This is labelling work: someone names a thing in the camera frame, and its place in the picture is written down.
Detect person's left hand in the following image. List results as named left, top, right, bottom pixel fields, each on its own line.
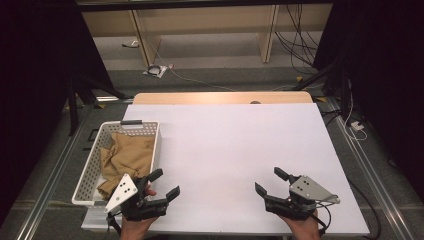
left=119, top=185, right=158, bottom=240

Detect wooden shelf unit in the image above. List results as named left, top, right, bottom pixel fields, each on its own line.
left=81, top=3, right=334, bottom=68

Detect black tripod stand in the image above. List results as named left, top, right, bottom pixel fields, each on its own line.
left=66, top=74, right=134, bottom=138
left=291, top=59, right=354, bottom=126

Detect white floor cable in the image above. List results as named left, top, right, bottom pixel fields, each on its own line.
left=168, top=64, right=239, bottom=93

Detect hand-held gripper black cable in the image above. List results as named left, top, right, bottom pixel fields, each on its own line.
left=313, top=179, right=383, bottom=240
left=106, top=213, right=123, bottom=236

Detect bundle of black floor cables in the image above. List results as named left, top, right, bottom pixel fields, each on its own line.
left=274, top=3, right=321, bottom=76

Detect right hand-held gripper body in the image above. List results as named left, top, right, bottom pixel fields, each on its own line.
left=264, top=174, right=342, bottom=222

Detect right hand-held gripper black cable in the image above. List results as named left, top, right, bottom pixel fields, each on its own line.
left=313, top=179, right=383, bottom=240

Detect person's right hand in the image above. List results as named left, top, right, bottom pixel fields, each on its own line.
left=279, top=209, right=323, bottom=240

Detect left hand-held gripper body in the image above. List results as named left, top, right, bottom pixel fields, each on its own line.
left=103, top=173, right=169, bottom=223

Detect white perforated plastic basket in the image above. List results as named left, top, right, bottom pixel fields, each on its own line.
left=71, top=119, right=163, bottom=209

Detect left hand-held gripper black cable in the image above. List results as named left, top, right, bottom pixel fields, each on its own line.
left=106, top=213, right=123, bottom=236

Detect tan pants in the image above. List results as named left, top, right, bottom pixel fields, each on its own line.
left=96, top=132, right=156, bottom=201

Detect white table cover sheet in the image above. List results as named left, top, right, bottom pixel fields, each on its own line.
left=80, top=102, right=370, bottom=237

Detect aluminium floor rail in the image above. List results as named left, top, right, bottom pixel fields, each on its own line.
left=323, top=96, right=418, bottom=240
left=14, top=103, right=93, bottom=240

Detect black curtain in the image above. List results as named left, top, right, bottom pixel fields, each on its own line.
left=313, top=0, right=424, bottom=194
left=0, top=0, right=114, bottom=218

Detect clear packet with black ring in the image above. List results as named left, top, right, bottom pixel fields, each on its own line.
left=143, top=64, right=168, bottom=79

